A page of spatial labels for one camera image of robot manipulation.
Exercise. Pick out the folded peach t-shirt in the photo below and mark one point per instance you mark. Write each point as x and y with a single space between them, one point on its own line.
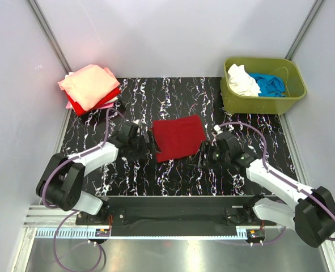
88 85

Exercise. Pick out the crumpled white t-shirt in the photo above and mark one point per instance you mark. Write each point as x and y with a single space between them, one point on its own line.
241 83

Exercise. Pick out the olive green plastic bin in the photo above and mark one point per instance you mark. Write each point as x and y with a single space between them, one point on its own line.
295 89

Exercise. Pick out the left aluminium frame post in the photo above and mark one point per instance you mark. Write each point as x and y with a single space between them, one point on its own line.
48 33

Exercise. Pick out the folded red t-shirt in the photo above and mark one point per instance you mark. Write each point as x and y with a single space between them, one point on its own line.
80 111

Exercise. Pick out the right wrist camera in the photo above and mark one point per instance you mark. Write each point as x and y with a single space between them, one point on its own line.
223 139

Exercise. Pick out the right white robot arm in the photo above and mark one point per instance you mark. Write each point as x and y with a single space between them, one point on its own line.
309 212

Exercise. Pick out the folded pink t-shirt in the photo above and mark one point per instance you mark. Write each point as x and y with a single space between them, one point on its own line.
109 71

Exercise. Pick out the crumpled blue t-shirt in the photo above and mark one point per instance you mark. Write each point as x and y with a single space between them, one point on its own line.
270 85

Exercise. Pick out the aluminium frame post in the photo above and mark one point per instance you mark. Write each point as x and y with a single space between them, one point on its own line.
48 33
304 29

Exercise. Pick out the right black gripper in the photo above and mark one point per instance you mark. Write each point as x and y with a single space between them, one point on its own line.
204 149

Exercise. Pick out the right aluminium frame post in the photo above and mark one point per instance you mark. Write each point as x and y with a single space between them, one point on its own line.
304 29

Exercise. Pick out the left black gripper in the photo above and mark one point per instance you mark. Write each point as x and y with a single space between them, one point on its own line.
145 150

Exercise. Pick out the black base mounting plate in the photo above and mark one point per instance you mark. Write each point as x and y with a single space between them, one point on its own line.
205 217

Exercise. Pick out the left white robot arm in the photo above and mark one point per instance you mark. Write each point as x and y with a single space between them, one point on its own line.
61 183

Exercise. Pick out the dark red t-shirt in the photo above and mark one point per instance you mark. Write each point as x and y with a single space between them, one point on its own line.
178 138

